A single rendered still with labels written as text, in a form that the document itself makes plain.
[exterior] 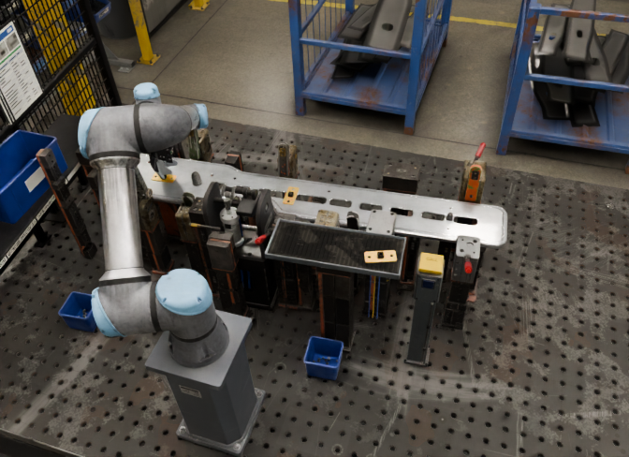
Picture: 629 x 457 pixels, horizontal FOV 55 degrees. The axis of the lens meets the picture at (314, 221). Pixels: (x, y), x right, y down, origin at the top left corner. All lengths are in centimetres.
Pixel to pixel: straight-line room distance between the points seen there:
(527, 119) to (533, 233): 160
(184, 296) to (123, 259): 17
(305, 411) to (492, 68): 333
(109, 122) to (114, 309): 43
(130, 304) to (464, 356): 109
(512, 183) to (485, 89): 190
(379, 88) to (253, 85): 95
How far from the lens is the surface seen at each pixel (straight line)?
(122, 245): 144
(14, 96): 239
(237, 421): 176
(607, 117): 408
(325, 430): 188
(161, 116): 146
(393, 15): 417
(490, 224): 198
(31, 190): 219
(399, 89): 406
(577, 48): 383
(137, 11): 473
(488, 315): 213
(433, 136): 394
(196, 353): 150
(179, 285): 140
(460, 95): 434
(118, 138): 146
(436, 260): 163
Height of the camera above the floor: 239
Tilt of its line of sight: 46 degrees down
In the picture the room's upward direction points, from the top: 3 degrees counter-clockwise
